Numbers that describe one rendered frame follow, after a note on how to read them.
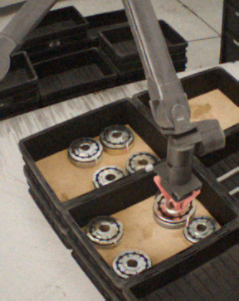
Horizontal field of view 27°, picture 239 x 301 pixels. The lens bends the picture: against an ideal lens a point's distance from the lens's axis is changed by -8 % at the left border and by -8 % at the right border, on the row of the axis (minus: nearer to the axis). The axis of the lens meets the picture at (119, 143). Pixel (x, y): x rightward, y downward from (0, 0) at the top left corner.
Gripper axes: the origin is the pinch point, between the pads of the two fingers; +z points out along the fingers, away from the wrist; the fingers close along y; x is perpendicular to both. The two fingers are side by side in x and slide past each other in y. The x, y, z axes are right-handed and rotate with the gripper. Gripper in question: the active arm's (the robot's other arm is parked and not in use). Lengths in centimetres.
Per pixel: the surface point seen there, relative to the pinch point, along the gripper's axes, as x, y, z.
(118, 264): 13.9, 2.3, 19.5
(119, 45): -68, 142, 57
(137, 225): 1.4, 13.3, 22.5
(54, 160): 10, 48, 22
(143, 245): 3.5, 6.3, 22.5
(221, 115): -49, 38, 23
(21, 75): -12, 146, 56
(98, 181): 3.4, 31.3, 19.5
